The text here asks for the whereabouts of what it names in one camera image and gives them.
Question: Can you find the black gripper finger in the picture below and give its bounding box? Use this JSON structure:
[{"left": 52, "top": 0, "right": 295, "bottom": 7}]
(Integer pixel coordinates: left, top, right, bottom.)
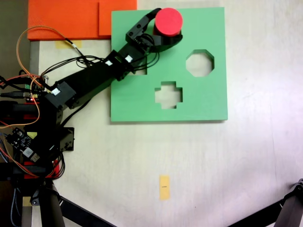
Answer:
[
  {"left": 151, "top": 34, "right": 184, "bottom": 52},
  {"left": 138, "top": 8, "right": 163, "bottom": 28}
]

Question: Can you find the red cylinder block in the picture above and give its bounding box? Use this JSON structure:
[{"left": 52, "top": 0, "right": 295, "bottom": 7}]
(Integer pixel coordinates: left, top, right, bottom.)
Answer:
[{"left": 152, "top": 8, "right": 184, "bottom": 38}]

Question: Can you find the green shape sorter board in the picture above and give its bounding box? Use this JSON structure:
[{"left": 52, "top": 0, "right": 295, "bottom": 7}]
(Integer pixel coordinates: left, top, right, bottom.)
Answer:
[{"left": 110, "top": 7, "right": 228, "bottom": 123}]

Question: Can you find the yellow tape strip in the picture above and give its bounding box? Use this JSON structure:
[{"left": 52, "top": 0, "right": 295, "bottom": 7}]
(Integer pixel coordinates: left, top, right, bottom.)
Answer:
[{"left": 55, "top": 40, "right": 82, "bottom": 49}]

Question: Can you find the red table clamp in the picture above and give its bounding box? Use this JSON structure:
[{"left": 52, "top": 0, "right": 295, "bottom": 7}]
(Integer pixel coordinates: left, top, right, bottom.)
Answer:
[
  {"left": 11, "top": 159, "right": 60, "bottom": 179},
  {"left": 4, "top": 101, "right": 40, "bottom": 121}
]

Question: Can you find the yellow tape marker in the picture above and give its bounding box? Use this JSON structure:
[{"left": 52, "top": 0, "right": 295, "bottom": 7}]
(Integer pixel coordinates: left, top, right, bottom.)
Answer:
[{"left": 159, "top": 175, "right": 170, "bottom": 201}]

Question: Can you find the black power circuit board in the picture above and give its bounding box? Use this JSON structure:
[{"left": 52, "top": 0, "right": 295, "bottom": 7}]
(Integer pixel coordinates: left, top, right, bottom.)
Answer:
[{"left": 4, "top": 127, "right": 33, "bottom": 151}]

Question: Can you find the grey usb adapter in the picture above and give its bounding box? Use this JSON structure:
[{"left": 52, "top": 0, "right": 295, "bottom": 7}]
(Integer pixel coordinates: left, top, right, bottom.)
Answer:
[{"left": 22, "top": 147, "right": 40, "bottom": 163}]

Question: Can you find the black tripod leg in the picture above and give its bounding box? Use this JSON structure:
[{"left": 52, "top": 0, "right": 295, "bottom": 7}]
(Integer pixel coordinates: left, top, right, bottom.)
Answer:
[
  {"left": 29, "top": 181, "right": 66, "bottom": 227},
  {"left": 276, "top": 178, "right": 303, "bottom": 227}
]

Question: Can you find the black servo cable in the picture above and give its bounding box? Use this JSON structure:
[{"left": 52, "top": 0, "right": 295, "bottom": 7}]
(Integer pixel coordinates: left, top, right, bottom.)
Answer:
[{"left": 132, "top": 33, "right": 161, "bottom": 73}]

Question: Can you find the long black cable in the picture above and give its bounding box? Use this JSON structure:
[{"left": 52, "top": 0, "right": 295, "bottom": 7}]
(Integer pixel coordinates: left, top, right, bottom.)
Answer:
[{"left": 64, "top": 37, "right": 109, "bottom": 64}]

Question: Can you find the circuit board with wires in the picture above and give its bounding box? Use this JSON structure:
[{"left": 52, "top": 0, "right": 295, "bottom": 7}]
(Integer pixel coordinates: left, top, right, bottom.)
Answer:
[{"left": 29, "top": 75, "right": 49, "bottom": 100}]

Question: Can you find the long orange wire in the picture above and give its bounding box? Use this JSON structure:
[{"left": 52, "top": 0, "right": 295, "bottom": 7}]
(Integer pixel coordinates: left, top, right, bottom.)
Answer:
[{"left": 16, "top": 26, "right": 68, "bottom": 80}]

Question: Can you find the black usb cable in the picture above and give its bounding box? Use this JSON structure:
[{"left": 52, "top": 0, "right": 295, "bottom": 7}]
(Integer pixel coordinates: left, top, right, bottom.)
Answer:
[{"left": 0, "top": 91, "right": 30, "bottom": 98}]

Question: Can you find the blue white braided cable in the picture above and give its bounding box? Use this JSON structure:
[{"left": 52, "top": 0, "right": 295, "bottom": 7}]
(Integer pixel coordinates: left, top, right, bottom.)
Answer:
[{"left": 10, "top": 186, "right": 22, "bottom": 227}]

